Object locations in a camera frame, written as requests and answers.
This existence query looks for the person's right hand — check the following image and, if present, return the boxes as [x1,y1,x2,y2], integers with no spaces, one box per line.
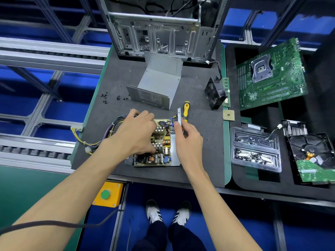
[172,120,205,176]

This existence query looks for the person's left hand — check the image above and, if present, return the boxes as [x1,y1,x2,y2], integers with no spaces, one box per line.
[112,108,158,157]

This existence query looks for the power supply metal base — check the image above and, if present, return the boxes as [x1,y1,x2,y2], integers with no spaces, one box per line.
[125,107,184,168]

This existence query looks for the yellow handled screwdriver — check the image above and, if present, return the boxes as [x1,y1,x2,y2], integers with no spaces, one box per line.
[180,101,191,123]

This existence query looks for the small black screws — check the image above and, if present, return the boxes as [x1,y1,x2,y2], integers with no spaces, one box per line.
[100,91,132,104]

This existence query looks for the person's left forearm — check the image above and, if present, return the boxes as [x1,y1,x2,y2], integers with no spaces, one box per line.
[0,141,137,251]

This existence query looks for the person's right forearm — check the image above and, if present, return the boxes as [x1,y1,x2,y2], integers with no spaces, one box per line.
[183,165,262,251]

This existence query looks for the grey power supply cover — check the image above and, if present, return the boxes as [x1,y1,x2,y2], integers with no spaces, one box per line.
[126,52,184,110]

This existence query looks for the person's right shoe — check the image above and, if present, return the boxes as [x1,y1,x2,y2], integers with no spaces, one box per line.
[173,201,192,226]

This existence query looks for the person's shoe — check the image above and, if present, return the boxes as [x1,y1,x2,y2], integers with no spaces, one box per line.
[173,201,192,226]
[145,199,163,224]

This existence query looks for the person's left shoe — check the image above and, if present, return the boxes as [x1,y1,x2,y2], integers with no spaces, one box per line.
[145,199,163,224]

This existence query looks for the person's dark trousers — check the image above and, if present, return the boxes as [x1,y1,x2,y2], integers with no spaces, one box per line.
[131,219,207,251]

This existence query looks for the black foam work mat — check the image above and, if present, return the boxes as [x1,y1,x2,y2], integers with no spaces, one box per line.
[70,44,227,187]

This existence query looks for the small square processor chip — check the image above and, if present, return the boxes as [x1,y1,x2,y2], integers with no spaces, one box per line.
[222,108,236,121]

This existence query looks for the black cooling fan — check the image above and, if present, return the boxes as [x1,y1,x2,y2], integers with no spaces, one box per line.
[204,77,227,110]

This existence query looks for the clear plastic screw tray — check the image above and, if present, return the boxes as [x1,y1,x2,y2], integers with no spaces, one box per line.
[230,126,283,173]

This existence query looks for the yellow button box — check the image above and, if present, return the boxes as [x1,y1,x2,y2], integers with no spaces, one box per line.
[92,180,125,208]

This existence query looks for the green memory stick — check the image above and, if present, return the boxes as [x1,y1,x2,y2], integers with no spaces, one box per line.
[222,77,231,108]

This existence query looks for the silver computer tower chassis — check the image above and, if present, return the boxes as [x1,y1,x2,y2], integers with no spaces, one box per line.
[94,0,231,63]

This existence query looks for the silver heatsink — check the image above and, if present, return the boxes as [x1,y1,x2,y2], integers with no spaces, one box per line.
[282,120,308,138]

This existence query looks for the green motherboard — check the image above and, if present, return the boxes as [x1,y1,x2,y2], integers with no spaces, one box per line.
[236,38,308,111]

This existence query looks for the black hard disk drive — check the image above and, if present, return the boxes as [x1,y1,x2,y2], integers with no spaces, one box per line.
[287,132,335,184]

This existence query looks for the black foam parts tray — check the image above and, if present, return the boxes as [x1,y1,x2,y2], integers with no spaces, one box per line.
[220,34,335,202]

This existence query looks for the aluminium conveyor frame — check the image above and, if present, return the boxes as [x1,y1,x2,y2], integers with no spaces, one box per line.
[0,0,335,181]

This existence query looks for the thin black cable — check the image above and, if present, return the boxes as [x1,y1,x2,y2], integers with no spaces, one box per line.
[0,206,124,236]

